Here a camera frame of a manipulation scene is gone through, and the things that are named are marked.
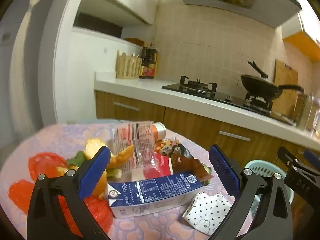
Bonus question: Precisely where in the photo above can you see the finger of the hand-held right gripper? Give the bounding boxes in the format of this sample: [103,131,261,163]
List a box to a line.
[277,146,301,172]
[303,149,320,173]

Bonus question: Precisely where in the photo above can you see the orange wall cabinet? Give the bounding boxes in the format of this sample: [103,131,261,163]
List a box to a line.
[282,12,320,63]

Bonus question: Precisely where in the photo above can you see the brown crumpled snack wrapper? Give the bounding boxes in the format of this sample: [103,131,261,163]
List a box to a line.
[171,144,215,186]

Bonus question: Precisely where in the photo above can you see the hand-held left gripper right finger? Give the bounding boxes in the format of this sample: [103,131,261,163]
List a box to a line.
[209,144,293,240]

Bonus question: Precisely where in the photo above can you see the black frying pan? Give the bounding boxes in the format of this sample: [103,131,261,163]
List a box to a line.
[241,74,305,101]

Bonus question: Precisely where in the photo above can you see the clear printed plastic wrapper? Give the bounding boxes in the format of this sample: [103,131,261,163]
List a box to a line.
[112,121,155,172]

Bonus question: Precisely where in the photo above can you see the orange plastic bottle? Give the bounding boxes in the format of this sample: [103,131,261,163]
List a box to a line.
[152,122,167,140]

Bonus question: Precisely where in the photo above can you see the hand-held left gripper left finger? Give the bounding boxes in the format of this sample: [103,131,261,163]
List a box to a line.
[26,146,112,240]

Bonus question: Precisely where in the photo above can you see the panda print snack wrapper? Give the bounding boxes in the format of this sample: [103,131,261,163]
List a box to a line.
[154,139,181,159]

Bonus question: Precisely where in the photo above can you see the green vegetable leaf piece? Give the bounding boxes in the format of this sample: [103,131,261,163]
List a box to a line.
[106,167,123,180]

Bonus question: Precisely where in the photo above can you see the large dark sauce bottle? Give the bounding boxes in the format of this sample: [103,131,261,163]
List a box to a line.
[145,44,159,79]

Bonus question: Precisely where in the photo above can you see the blue and white milk carton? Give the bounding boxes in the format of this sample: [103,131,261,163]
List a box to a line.
[107,172,204,219]

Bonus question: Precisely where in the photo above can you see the white range hood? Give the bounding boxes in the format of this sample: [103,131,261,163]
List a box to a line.
[175,0,303,28]

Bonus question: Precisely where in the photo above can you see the orange peel piece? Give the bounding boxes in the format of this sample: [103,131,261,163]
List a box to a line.
[84,138,108,161]
[92,169,108,198]
[107,144,135,170]

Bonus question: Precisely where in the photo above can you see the light green plastic basket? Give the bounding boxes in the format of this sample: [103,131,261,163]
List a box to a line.
[244,160,295,207]

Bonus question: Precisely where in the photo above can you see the white heart-print tissue packet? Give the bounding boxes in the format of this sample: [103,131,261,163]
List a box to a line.
[182,192,232,235]

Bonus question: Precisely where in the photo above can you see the black gas stove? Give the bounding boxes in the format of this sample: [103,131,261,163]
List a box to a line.
[162,76,275,117]

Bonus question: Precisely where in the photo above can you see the grey wall socket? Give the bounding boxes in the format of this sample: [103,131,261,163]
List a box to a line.
[1,32,12,46]

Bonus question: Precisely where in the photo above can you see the wooden cutting board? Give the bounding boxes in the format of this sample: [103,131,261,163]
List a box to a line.
[271,59,300,117]

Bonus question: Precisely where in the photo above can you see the wooden kitchen cabinet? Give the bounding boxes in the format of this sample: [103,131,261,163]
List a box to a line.
[94,71,320,207]

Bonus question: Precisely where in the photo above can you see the green vegetable stalk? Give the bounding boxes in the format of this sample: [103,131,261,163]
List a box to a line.
[66,151,87,168]

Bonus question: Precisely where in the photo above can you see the metal cabinet handle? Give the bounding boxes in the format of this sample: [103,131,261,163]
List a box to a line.
[114,102,141,112]
[218,130,251,142]

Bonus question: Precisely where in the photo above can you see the slim dark sauce bottle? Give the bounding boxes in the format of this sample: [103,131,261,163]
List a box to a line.
[139,42,149,78]

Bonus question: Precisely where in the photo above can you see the clear glass jar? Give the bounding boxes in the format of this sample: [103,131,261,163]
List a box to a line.
[298,94,320,133]

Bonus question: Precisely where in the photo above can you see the red tomato slice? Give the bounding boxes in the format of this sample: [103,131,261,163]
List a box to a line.
[9,179,36,215]
[28,152,68,183]
[57,194,114,238]

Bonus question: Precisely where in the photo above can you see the beige utensil holder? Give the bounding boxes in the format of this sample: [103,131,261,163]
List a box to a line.
[116,50,143,79]

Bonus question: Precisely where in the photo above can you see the black spatula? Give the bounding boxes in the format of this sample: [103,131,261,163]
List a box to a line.
[247,60,269,79]

